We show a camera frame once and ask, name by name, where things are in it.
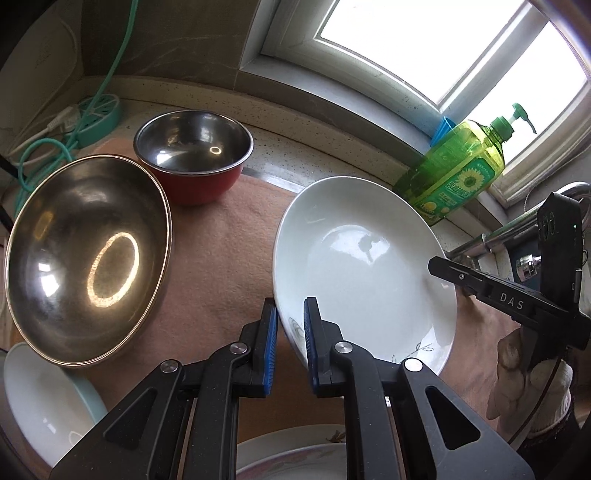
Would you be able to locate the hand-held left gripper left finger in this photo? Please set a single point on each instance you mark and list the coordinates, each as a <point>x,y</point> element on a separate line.
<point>270,350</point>

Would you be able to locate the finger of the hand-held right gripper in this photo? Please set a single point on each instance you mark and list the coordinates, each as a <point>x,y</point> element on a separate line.
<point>455,272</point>

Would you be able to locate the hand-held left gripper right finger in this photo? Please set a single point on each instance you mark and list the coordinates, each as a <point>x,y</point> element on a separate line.
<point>310,350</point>

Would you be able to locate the large floral plate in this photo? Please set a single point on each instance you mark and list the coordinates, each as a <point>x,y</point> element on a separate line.
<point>277,437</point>

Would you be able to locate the plain white plate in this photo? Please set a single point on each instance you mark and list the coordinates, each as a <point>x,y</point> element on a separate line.
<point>364,258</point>

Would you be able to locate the large steel bowl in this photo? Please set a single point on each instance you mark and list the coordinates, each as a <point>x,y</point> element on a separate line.
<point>87,258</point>

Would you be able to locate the small red steel bowl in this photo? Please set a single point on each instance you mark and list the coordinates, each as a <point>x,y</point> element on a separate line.
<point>194,138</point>

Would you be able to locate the light blue bowl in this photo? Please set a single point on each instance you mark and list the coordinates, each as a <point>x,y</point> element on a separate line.
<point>41,406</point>

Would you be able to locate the person's right hand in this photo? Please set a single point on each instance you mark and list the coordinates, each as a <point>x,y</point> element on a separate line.
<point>510,357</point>

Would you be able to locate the chrome faucet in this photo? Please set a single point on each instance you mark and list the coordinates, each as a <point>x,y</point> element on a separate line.
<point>508,230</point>

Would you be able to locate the green dish soap bottle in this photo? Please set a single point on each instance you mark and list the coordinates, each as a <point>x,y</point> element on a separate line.
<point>457,170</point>

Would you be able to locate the small blue holder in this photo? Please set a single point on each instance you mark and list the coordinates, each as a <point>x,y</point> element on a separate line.
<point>444,129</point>

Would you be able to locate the white framed window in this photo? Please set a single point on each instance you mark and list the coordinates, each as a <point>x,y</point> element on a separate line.
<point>415,37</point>

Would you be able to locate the teal power strip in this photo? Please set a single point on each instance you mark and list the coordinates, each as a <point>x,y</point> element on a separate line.
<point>104,120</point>

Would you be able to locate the black tripod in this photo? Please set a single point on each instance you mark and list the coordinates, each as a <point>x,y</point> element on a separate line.
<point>5,194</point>

